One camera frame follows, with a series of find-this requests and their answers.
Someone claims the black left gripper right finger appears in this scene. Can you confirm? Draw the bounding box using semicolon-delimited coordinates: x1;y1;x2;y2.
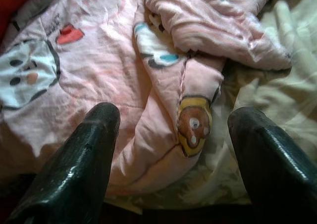
227;107;317;224

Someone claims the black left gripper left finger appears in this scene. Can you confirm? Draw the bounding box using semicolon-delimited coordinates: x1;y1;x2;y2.
4;102;121;224

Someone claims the pink cartoon print blanket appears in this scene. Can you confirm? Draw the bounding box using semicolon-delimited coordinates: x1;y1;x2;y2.
0;0;293;197

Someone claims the red cushion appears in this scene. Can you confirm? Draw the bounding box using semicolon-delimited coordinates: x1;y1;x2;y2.
0;0;33;45

